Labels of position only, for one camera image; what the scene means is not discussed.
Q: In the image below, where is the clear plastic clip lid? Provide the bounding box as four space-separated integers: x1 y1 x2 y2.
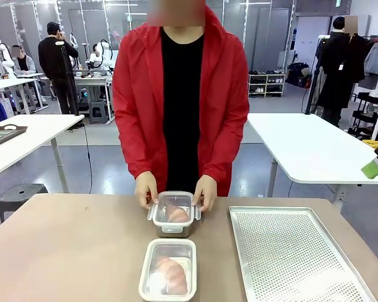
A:
147 191 203 228
138 238 198 302

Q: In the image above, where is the golden brown croissant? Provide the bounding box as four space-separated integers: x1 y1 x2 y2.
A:
154 255 189 295
164 203 190 223

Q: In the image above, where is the red-sleeved left forearm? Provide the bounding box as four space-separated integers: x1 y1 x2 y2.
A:
203 122 250 184

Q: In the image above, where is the red-sleeved right forearm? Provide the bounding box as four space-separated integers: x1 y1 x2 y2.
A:
118 122 157 181

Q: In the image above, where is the person's left hand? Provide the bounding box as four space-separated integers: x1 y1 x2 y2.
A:
193 174 218 213

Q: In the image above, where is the person's right hand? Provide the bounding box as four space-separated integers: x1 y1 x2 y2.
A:
135 171 161 211

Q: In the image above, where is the black utility cart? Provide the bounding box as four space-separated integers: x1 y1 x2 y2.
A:
347 92 378 142

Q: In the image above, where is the large white table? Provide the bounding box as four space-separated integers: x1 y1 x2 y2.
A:
246 112 378 208

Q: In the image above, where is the person in black coat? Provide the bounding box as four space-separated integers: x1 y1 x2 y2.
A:
314 16 369 128

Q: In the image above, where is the black bag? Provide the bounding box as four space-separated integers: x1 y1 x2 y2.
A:
287 62 312 89

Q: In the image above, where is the perforated metal baking tray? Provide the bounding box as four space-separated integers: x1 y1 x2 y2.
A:
229 206 378 302

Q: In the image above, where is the white shoe rack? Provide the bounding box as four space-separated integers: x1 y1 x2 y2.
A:
247 73 286 98

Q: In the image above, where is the person in red jacket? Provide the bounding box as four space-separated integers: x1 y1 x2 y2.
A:
112 0 250 198

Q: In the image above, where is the grey plastic step stool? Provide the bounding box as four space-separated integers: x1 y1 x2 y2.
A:
88 101 110 125

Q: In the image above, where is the white background workbench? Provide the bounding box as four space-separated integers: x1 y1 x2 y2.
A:
0 72 50 115
72 70 115 125

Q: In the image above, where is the man in black cap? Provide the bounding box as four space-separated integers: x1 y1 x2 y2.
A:
37 21 80 115

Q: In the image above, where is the white side table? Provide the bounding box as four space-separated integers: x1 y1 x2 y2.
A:
0 113 85 193

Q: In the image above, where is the black round stool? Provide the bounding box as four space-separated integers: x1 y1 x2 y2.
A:
0 183 50 223

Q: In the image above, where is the seated person grey hoodie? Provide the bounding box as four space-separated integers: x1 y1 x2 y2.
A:
11 45 47 109

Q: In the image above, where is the dark brown serving tray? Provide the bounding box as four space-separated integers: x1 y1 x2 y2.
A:
0 125 28 150

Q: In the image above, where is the black floor cable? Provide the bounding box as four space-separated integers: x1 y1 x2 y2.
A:
80 124 93 193

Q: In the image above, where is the black camera tripod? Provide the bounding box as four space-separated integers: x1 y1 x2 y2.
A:
59 45 80 116

